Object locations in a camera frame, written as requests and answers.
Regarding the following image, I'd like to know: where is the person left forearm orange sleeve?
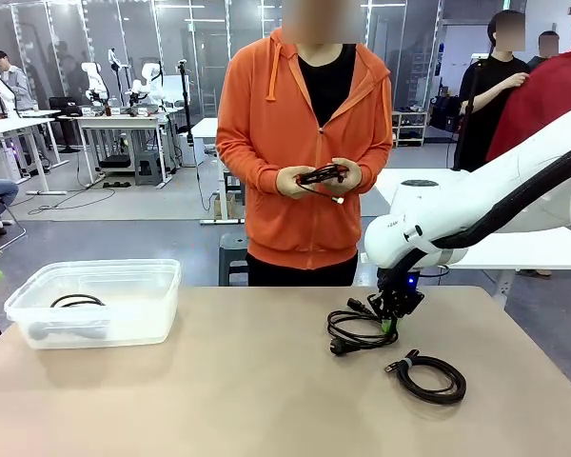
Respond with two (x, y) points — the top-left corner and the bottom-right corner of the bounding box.
(356, 128), (394, 191)

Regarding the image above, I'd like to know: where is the person left hand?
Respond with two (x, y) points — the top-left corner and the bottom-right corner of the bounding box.
(327, 158), (363, 194)

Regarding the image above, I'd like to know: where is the small white table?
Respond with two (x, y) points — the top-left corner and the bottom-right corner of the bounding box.
(189, 117), (246, 226)

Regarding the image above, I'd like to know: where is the background person grey jacket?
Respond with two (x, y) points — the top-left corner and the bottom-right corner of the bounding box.
(0, 50), (37, 111)

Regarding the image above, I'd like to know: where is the grey plastic stool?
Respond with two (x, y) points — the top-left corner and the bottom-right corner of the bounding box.
(217, 231), (249, 287)

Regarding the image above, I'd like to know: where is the wooden shoe rack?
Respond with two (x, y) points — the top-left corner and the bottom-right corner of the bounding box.
(390, 109), (429, 148)

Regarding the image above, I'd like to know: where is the seated person in jeans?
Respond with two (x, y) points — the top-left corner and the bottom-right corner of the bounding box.
(0, 178), (20, 237)

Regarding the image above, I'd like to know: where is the clear plastic storage container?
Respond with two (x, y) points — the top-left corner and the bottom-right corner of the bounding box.
(3, 258), (182, 351)

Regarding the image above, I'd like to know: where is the man behind red cape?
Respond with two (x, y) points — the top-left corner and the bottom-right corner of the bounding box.
(527, 30), (561, 72)

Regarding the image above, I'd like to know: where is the person right hand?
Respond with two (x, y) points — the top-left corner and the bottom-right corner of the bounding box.
(275, 165), (315, 201)

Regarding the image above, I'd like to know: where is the white flat panel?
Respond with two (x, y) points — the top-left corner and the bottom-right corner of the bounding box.
(161, 74), (191, 109)

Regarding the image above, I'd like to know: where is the grey step stool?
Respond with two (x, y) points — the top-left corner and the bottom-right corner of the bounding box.
(133, 149), (164, 187)

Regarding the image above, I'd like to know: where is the person right forearm orange sleeve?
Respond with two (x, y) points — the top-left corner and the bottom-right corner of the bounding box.
(216, 132), (286, 191)

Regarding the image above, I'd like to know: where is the white desk with robots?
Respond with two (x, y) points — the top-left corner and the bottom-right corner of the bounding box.
(69, 111), (173, 189)

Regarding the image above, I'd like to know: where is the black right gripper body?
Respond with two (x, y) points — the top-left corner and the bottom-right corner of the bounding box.
(368, 270), (425, 319)

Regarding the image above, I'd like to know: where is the black equipment case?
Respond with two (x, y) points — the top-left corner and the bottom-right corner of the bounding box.
(430, 94), (463, 132)

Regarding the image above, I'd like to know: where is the thin black USB cable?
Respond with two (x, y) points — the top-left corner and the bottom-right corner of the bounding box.
(294, 162), (349, 206)

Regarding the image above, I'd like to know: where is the woman in black clothes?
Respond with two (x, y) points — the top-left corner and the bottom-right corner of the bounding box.
(456, 11), (532, 172)

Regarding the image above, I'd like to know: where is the braided black USB extension cable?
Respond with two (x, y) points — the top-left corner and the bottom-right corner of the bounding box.
(384, 349), (468, 407)

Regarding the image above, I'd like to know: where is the black office chair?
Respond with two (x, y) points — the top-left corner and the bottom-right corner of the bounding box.
(49, 96), (83, 154)

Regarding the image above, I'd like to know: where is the person in orange hoodie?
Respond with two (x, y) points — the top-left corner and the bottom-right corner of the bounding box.
(215, 26), (394, 287)

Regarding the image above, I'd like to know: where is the black right arm cable sleeve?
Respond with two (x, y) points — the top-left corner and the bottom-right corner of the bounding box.
(378, 137), (571, 296)

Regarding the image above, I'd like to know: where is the long white desk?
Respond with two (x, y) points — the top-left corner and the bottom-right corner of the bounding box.
(0, 115), (70, 196)

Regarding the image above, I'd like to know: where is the black camera tripod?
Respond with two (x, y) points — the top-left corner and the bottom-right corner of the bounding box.
(177, 59), (208, 213)

